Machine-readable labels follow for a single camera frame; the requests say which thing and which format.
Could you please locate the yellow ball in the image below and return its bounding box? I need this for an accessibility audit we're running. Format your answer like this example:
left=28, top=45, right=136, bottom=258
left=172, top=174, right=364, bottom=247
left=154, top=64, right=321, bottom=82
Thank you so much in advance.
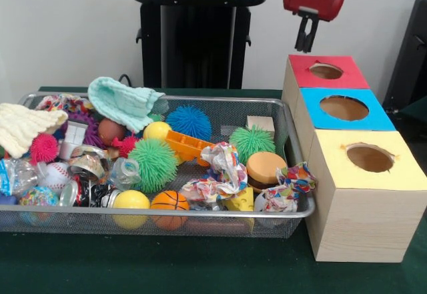
left=143, top=121, right=173, bottom=141
left=111, top=189, right=151, bottom=230

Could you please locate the colourful patterned fabric toy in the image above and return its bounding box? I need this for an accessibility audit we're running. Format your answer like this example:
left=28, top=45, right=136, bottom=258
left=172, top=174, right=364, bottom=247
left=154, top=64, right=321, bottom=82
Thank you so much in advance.
left=180, top=141, right=249, bottom=205

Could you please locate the green spiky ball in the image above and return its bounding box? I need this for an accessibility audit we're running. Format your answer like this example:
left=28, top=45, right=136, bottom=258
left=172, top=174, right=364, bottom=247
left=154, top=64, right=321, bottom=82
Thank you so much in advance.
left=229, top=125, right=276, bottom=165
left=128, top=139, right=179, bottom=195

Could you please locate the plain blue spiky ball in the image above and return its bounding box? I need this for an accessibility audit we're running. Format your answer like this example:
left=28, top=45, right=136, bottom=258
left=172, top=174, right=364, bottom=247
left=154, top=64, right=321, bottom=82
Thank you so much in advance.
left=165, top=105, right=213, bottom=141

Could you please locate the small basketball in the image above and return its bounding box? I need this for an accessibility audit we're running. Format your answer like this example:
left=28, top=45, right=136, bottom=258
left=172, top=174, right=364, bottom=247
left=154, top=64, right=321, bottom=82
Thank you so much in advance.
left=246, top=151, right=288, bottom=193

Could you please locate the pink spiky ball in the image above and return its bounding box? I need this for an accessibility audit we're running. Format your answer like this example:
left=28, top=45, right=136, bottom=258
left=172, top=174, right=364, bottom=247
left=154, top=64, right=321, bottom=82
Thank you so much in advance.
left=29, top=133, right=59, bottom=166

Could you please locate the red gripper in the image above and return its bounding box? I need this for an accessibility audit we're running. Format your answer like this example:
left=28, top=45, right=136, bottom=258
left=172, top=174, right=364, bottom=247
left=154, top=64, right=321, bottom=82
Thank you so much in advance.
left=283, top=0, right=346, bottom=53

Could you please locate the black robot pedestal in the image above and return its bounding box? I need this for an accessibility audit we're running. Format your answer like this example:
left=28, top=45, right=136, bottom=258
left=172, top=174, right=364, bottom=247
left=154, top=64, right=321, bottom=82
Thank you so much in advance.
left=129, top=0, right=268, bottom=88

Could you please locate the yellow cone toy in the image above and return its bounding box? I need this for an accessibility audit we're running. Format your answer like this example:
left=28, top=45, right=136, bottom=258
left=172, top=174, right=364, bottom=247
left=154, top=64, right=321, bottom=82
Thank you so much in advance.
left=224, top=186, right=256, bottom=213

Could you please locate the wooden box with three holes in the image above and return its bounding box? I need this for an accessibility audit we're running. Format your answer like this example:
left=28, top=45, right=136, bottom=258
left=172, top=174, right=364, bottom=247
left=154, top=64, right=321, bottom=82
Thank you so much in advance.
left=282, top=55, right=427, bottom=263

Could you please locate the colourful crinkled packet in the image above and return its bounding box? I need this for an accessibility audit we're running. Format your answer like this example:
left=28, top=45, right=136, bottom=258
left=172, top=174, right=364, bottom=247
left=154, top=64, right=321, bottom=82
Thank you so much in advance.
left=257, top=162, right=318, bottom=213

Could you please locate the light wooden cube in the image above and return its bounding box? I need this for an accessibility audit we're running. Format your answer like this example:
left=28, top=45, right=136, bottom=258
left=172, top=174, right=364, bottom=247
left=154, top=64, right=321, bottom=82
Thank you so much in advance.
left=247, top=115, right=276, bottom=138

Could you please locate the mint green cloth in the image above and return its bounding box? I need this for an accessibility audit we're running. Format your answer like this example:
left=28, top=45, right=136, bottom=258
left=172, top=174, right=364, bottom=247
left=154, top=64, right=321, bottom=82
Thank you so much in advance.
left=88, top=77, right=165, bottom=133

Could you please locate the bright orange mini basketball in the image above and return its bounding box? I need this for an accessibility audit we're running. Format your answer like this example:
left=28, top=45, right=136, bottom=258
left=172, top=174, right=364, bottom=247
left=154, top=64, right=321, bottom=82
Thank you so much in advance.
left=150, top=190, right=190, bottom=231

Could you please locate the orange yellow plastic toy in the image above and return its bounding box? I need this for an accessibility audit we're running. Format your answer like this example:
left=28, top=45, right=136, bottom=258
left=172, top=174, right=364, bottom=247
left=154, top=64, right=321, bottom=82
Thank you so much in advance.
left=163, top=129, right=216, bottom=167

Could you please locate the cream yellow cloth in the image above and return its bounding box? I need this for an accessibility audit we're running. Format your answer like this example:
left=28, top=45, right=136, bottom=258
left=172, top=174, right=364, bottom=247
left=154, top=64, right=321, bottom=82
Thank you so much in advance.
left=0, top=103, right=69, bottom=160

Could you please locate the clear mesh bin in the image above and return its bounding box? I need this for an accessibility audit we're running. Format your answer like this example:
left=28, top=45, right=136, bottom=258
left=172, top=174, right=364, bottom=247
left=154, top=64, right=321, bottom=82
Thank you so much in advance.
left=0, top=92, right=316, bottom=240

